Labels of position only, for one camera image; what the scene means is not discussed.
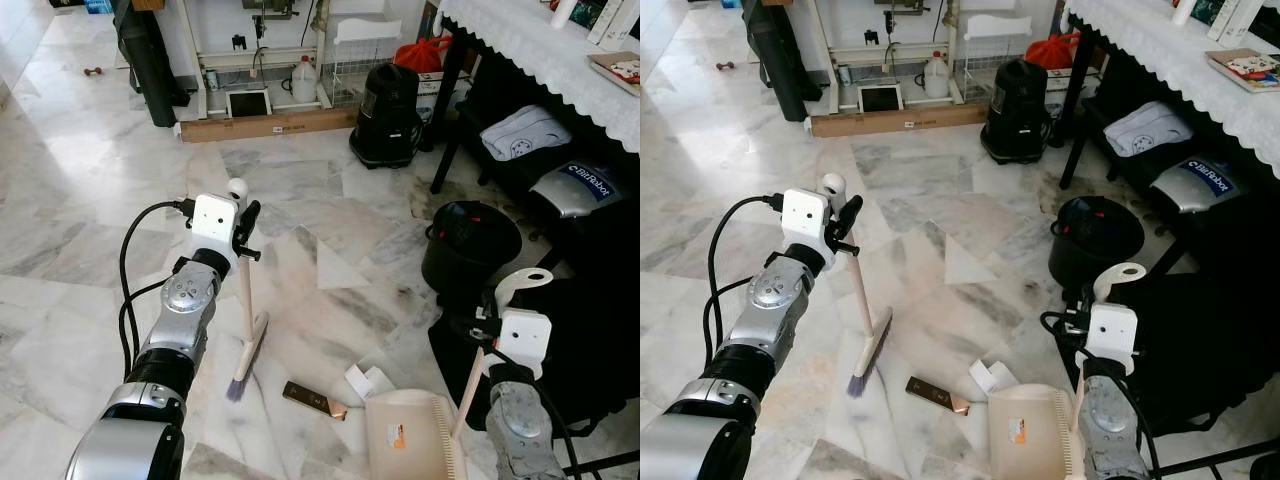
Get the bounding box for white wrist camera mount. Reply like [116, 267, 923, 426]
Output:
[496, 308, 554, 380]
[1084, 302, 1140, 377]
[780, 187, 834, 264]
[190, 193, 242, 269]

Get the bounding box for black upright bag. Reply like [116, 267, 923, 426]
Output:
[741, 0, 822, 124]
[111, 0, 192, 129]

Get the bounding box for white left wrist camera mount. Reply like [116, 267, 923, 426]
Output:
[780, 187, 834, 264]
[190, 193, 242, 269]

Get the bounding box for red plastic bag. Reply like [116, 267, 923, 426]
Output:
[1024, 31, 1084, 72]
[394, 36, 454, 74]

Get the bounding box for beige dustpan with wooden handle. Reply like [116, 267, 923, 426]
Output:
[362, 267, 555, 480]
[987, 261, 1149, 480]

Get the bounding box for wooden handled small broom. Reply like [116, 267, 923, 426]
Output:
[819, 173, 895, 400]
[225, 178, 272, 404]

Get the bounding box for long brown cardboard box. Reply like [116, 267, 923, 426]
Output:
[177, 106, 360, 144]
[809, 101, 990, 139]

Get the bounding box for white wire basket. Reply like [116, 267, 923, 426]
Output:
[958, 12, 1033, 102]
[329, 17, 403, 107]

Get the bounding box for upright white books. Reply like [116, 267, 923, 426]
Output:
[585, 0, 641, 47]
[1205, 0, 1273, 47]

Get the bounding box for white crumpled paper piece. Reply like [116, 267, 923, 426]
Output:
[967, 359, 1020, 396]
[344, 364, 397, 403]

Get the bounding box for white framed tablet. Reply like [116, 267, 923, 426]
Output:
[857, 82, 905, 115]
[225, 87, 274, 120]

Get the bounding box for white lace tablecloth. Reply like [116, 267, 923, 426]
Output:
[1064, 0, 1280, 153]
[438, 0, 641, 153]

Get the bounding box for black round lidded appliance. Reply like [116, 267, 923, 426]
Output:
[1047, 195, 1147, 292]
[421, 200, 524, 297]

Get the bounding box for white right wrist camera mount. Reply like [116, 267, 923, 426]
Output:
[496, 308, 554, 380]
[1084, 302, 1140, 377]

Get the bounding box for white padded pouch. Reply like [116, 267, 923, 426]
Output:
[479, 104, 574, 162]
[1104, 99, 1197, 159]

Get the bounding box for flat illustrated book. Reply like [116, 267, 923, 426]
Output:
[1204, 47, 1280, 94]
[587, 50, 641, 97]

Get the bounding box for grey case with blue label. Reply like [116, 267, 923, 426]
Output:
[1149, 156, 1242, 215]
[529, 159, 622, 220]

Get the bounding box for brown gold packet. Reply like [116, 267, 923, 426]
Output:
[282, 380, 350, 422]
[905, 375, 972, 417]

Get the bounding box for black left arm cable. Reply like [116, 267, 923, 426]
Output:
[117, 198, 197, 383]
[702, 194, 787, 373]

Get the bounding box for white plastic jug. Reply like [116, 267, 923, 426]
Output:
[289, 54, 320, 104]
[921, 49, 952, 100]

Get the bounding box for white metal rack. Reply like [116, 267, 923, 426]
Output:
[178, 0, 443, 122]
[810, 0, 1071, 117]

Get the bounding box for large black cloth cover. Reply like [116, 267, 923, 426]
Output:
[1058, 195, 1280, 433]
[428, 195, 641, 433]

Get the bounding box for black canister vacuum cleaner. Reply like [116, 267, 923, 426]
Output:
[979, 57, 1054, 165]
[349, 62, 427, 170]

